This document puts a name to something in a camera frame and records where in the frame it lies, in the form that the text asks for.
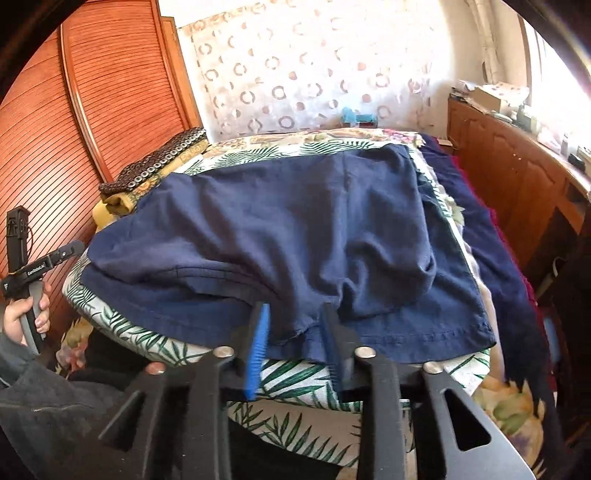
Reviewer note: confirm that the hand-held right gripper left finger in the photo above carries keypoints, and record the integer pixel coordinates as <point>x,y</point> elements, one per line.
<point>256,355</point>

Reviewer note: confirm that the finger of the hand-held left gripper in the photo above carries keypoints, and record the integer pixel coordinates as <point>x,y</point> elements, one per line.
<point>67,253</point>

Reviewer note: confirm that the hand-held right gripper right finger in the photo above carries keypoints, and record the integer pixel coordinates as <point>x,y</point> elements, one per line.
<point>334,346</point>

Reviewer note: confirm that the navy printed t-shirt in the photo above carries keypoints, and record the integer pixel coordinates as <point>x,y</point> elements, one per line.
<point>286,230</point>

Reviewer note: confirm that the person's left forearm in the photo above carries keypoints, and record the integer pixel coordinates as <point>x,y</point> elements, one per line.
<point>55,415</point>

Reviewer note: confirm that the stack of folded clothes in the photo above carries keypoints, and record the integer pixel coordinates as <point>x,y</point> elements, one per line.
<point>184,159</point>

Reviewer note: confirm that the person's left hand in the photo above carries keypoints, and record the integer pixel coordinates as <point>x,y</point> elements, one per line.
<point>16,318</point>

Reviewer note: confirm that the palm leaf printed blanket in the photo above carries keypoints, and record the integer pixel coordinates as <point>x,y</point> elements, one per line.
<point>295,374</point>

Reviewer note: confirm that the yellow plush toy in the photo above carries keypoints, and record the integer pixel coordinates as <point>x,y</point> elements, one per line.
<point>102,217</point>

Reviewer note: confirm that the wooden louvered wardrobe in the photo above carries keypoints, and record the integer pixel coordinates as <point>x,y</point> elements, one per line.
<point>106,92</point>

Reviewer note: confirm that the dark navy blanket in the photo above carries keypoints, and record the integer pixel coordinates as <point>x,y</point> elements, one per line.
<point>489,258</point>

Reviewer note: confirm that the floral bedsheet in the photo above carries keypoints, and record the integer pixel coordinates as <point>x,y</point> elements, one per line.
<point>286,137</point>

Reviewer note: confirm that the blue toy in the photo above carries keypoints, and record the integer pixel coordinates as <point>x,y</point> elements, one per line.
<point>358,117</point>

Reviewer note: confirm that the dark chair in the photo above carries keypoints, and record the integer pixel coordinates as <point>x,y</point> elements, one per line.
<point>572,323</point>

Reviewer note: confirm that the wooden cabinet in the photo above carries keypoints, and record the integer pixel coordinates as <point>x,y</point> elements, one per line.
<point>512,175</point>

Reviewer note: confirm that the circle patterned sheer curtain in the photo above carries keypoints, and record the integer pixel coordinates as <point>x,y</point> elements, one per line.
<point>314,69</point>

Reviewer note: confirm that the cardboard box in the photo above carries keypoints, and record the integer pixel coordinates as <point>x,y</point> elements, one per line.
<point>487,98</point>

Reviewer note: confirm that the pink dotted cloth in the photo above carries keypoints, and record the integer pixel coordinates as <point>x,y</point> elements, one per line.
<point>512,91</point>

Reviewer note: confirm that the bundled window curtain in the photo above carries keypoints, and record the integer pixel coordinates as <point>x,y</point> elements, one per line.
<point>485,41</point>

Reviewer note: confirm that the window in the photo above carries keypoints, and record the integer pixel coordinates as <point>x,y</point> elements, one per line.
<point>558,83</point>

